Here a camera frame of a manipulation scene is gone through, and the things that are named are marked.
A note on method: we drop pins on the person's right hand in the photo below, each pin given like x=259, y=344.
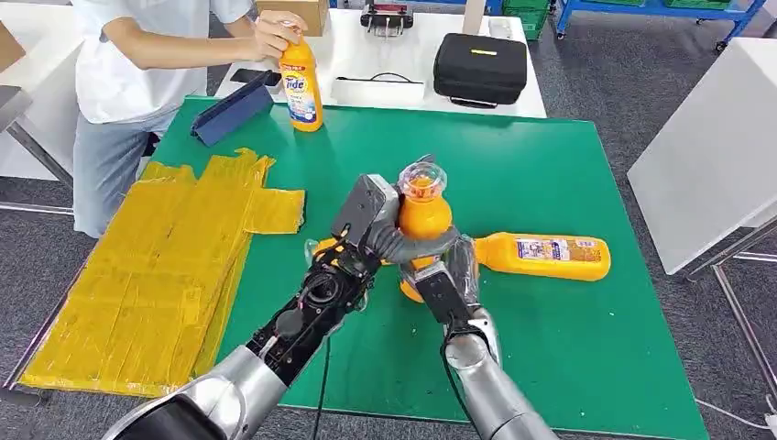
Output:
x=270, y=42

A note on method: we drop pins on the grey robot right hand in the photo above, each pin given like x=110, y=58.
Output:
x=464, y=267

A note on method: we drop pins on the person's left hand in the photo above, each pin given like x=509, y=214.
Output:
x=282, y=17

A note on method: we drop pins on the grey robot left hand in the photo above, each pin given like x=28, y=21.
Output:
x=400, y=249

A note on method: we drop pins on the orange drink bottle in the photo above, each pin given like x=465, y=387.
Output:
x=498, y=255
x=325, y=245
x=297, y=61
x=425, y=218

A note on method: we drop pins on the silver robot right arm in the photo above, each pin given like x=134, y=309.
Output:
x=492, y=395

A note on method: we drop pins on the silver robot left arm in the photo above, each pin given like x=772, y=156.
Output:
x=243, y=382

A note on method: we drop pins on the brown cardboard box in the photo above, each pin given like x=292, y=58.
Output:
x=303, y=9

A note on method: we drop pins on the black phone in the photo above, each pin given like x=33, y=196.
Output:
x=252, y=76

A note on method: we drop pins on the blue folding case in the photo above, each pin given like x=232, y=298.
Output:
x=230, y=115

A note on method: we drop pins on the black and red device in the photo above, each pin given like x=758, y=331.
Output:
x=387, y=16

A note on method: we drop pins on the green table mat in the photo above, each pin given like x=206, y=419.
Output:
x=516, y=170

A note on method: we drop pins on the person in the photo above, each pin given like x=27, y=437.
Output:
x=133, y=91

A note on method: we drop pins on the black zip carry case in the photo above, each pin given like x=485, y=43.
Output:
x=481, y=68

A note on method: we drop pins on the clear plastic item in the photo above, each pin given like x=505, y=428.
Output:
x=502, y=28

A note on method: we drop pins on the green plastic crate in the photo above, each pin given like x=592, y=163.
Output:
x=529, y=21

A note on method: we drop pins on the yellow plastic sheet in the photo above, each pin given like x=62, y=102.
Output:
x=152, y=273

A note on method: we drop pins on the brown cardboard piece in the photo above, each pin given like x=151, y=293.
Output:
x=9, y=48

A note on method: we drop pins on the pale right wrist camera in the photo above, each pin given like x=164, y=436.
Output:
x=440, y=297

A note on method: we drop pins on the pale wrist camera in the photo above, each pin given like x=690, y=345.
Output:
x=440, y=297
x=364, y=206

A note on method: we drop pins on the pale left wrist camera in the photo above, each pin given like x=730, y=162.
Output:
x=364, y=206

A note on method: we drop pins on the pale wooden post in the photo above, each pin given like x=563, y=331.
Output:
x=473, y=15

